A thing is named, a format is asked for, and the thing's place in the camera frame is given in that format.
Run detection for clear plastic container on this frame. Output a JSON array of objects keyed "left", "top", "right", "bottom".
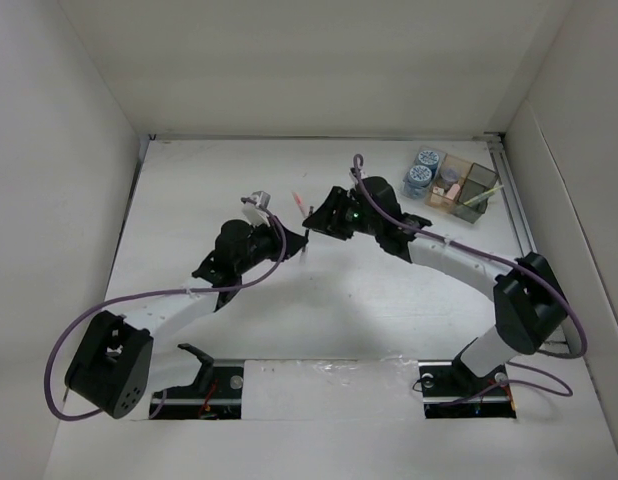
[{"left": 402, "top": 147, "right": 447, "bottom": 199}]

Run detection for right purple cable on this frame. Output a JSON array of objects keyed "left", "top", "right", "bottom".
[{"left": 351, "top": 153, "right": 588, "bottom": 406}]

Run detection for purple cable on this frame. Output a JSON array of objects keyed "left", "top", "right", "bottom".
[
  {"left": 351, "top": 153, "right": 588, "bottom": 406},
  {"left": 43, "top": 196, "right": 289, "bottom": 420}
]

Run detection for green pen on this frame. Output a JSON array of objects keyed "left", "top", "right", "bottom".
[{"left": 461, "top": 189, "right": 496, "bottom": 207}]

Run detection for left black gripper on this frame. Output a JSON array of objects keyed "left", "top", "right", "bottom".
[{"left": 235, "top": 216, "right": 307, "bottom": 276}]

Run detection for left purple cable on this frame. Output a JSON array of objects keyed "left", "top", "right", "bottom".
[{"left": 43, "top": 196, "right": 289, "bottom": 420}]

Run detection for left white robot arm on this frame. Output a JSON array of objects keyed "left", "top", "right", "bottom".
[{"left": 64, "top": 219, "right": 308, "bottom": 419}]

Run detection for grey plastic container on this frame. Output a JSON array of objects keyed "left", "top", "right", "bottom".
[{"left": 451, "top": 163, "right": 498, "bottom": 224}]

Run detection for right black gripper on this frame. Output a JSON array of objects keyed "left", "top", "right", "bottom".
[{"left": 302, "top": 186, "right": 382, "bottom": 241}]

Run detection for yellow highlighter pen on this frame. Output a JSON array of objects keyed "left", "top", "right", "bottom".
[{"left": 463, "top": 184, "right": 505, "bottom": 207}]

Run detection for pink highlighter pen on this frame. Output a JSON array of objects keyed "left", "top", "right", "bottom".
[{"left": 291, "top": 191, "right": 308, "bottom": 218}]

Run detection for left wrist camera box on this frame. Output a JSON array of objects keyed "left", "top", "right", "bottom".
[{"left": 241, "top": 190, "right": 270, "bottom": 227}]

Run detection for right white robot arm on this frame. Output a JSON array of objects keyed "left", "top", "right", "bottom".
[{"left": 303, "top": 176, "right": 567, "bottom": 394}]

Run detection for blue tape roll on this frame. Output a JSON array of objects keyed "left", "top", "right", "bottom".
[
  {"left": 416, "top": 148, "right": 444, "bottom": 170},
  {"left": 405, "top": 164, "right": 433, "bottom": 188}
]

